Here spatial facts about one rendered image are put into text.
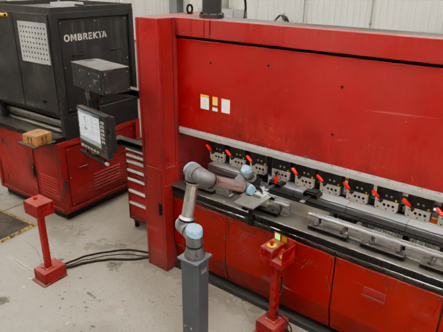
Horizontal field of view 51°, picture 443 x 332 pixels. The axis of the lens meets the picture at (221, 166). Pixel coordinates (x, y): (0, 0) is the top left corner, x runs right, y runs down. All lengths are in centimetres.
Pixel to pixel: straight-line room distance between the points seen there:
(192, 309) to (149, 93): 173
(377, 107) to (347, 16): 476
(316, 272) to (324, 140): 100
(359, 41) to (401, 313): 181
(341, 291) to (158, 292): 163
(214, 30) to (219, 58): 21
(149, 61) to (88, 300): 210
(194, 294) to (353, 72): 186
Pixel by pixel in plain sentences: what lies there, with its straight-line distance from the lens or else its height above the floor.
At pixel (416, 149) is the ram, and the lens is 305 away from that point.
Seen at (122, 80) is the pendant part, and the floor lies 185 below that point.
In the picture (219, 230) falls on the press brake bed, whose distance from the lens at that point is 394.
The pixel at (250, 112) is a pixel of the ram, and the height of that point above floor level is 165.
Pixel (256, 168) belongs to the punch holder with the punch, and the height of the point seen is 121.
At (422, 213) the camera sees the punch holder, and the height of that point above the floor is 123.
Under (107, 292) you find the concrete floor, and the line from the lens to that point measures 433.
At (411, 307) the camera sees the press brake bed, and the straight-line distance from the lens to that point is 341.
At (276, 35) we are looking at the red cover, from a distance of 327.
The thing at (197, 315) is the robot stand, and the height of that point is 32.
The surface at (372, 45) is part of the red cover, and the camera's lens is 299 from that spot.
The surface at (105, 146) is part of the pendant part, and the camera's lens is 373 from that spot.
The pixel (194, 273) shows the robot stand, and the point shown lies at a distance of 328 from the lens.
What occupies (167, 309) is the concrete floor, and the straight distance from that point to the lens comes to 408.
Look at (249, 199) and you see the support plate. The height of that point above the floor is 100.
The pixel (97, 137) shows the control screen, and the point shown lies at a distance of 381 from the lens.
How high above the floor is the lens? 261
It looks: 23 degrees down
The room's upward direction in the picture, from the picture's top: 1 degrees clockwise
